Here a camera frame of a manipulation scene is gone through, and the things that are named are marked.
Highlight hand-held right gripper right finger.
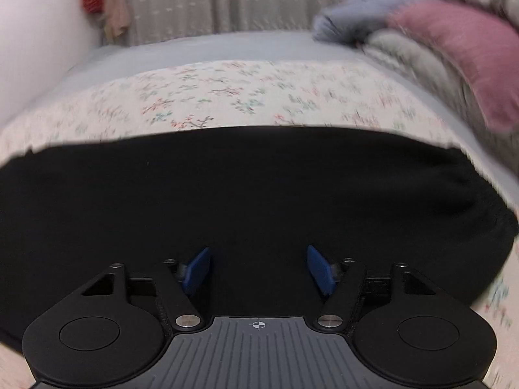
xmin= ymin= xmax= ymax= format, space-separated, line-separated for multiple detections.
xmin=307 ymin=245 xmax=441 ymax=330

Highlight pink pillow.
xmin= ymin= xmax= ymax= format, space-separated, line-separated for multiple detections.
xmin=387 ymin=0 xmax=519 ymax=132

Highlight grey quilt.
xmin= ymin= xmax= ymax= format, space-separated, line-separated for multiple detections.
xmin=363 ymin=30 xmax=519 ymax=138

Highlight blue-grey blanket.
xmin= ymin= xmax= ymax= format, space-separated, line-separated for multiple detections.
xmin=312 ymin=0 xmax=410 ymax=47

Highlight floral printed cloth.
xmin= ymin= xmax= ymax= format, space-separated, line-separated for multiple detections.
xmin=0 ymin=60 xmax=519 ymax=389

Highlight black pants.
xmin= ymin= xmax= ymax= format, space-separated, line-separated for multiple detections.
xmin=0 ymin=125 xmax=519 ymax=353

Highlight grey bed sheet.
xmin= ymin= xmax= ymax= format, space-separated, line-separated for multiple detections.
xmin=57 ymin=30 xmax=519 ymax=211

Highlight pink hanging garment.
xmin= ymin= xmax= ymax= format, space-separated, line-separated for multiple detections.
xmin=99 ymin=0 xmax=132 ymax=39

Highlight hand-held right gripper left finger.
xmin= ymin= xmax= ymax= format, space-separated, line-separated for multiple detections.
xmin=79 ymin=246 xmax=213 ymax=331

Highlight grey star-patterned curtain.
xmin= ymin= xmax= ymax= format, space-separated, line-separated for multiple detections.
xmin=122 ymin=0 xmax=366 ymax=45

